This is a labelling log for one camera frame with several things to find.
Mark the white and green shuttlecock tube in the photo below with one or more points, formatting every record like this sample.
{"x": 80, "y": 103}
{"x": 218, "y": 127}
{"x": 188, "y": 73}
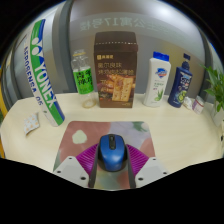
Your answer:
{"x": 41, "y": 76}

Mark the dark blue pump bottle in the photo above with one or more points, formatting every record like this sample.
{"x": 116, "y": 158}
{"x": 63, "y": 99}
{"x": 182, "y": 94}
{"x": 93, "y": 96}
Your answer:
{"x": 180, "y": 85}

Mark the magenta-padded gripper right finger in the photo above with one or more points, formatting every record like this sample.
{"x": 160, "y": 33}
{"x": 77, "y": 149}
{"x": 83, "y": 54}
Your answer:
{"x": 146, "y": 166}

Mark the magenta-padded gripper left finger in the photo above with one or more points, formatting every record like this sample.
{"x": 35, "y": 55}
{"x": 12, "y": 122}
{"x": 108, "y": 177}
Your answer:
{"x": 75, "y": 166}

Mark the green plant in white pot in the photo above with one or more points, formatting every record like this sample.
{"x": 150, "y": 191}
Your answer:
{"x": 216, "y": 86}

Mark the brown cracker box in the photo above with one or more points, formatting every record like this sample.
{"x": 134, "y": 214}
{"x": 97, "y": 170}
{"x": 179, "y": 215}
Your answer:
{"x": 115, "y": 70}

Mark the clear bottle with green label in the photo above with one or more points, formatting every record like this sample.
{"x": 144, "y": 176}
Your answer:
{"x": 83, "y": 81}

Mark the blue and black computer mouse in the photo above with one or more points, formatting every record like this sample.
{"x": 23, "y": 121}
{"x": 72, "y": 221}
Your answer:
{"x": 112, "y": 153}

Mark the pastel patterned mouse pad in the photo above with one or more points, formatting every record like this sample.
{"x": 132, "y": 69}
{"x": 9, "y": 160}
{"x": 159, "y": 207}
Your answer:
{"x": 86, "y": 133}

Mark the crumpled white wrapper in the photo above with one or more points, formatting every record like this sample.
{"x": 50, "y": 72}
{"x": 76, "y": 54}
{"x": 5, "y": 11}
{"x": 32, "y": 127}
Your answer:
{"x": 187, "y": 103}

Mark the white bottle with blue cap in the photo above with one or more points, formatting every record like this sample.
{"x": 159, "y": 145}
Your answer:
{"x": 156, "y": 81}

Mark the small white patterned packet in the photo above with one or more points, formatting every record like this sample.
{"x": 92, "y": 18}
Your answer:
{"x": 31, "y": 124}

